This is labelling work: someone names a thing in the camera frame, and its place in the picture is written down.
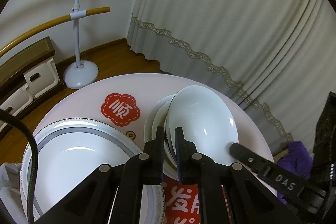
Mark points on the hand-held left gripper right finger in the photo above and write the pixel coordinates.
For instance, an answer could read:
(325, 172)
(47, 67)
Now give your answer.
(179, 148)

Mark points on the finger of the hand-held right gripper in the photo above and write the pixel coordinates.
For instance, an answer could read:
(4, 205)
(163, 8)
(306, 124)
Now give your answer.
(249, 159)

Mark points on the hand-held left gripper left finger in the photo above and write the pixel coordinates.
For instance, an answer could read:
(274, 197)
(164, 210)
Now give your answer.
(159, 142)

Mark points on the white bowl with grey band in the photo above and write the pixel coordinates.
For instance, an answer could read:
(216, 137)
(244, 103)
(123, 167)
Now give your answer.
(160, 115)
(149, 119)
(204, 119)

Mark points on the purple cloth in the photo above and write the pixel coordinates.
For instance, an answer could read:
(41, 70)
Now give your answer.
(296, 158)

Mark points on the cream curtain with lace trim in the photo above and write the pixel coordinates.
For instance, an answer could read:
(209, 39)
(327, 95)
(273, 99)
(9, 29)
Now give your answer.
(210, 16)
(309, 69)

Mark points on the round table with pink cloth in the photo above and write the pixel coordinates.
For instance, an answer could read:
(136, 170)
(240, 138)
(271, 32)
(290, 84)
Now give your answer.
(86, 92)

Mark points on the white barre stand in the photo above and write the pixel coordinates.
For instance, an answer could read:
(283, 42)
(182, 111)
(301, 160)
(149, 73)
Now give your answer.
(81, 74)

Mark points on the white storage box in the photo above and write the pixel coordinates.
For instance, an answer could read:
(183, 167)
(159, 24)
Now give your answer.
(18, 98)
(42, 74)

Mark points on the light grey cloth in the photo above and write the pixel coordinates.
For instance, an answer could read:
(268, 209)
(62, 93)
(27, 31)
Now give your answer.
(10, 187)

